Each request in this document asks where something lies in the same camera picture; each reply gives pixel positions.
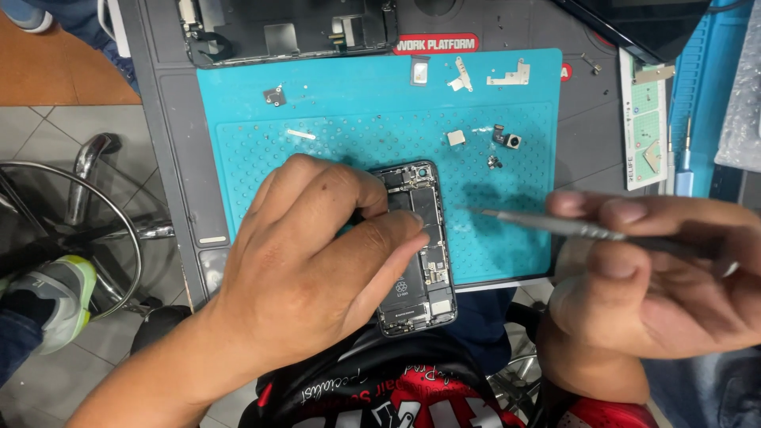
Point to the person's left hand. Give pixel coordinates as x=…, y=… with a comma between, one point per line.
x=297, y=279

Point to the person's right hand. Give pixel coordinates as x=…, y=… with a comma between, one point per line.
x=666, y=285

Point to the black smartphone body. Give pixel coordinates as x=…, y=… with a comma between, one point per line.
x=425, y=255

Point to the silver precision screwdriver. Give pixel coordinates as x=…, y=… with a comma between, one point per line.
x=670, y=163

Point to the triangular silver plate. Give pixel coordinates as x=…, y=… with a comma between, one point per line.
x=652, y=156

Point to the thin white strip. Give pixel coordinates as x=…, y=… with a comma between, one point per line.
x=301, y=134

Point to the person's black red shirt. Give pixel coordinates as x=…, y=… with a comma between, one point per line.
x=416, y=386

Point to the teal silicone repair mat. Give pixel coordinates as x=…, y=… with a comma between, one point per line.
x=380, y=142

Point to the white screw organizer card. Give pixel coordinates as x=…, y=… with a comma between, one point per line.
x=645, y=125

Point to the grey work platform mat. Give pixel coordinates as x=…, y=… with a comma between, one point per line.
x=178, y=154

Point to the small grey metal plate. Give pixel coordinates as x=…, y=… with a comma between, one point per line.
x=274, y=96

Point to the blue tool tray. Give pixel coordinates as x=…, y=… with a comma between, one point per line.
x=707, y=95

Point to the clear bubble wrap bag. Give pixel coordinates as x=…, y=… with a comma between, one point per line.
x=743, y=101

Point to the tiny black connector part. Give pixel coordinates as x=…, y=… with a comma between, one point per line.
x=494, y=161

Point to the silver plate on card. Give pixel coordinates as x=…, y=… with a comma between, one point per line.
x=653, y=73

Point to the small white square shield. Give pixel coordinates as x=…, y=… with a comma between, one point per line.
x=456, y=138

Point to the small metal clip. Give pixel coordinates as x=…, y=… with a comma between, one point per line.
x=591, y=63

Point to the grey and green sneaker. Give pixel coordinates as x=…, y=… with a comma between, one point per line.
x=62, y=300

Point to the small sim tray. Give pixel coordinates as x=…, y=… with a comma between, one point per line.
x=420, y=71

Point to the black phone screen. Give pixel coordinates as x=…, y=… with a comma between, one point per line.
x=642, y=27

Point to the long silver shield plate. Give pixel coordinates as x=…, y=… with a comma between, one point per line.
x=510, y=76

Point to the black phone camera module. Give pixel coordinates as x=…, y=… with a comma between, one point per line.
x=507, y=138

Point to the chrome stool frame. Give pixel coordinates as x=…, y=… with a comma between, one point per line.
x=83, y=226

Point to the small silver bracket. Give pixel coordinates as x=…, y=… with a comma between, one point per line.
x=461, y=76

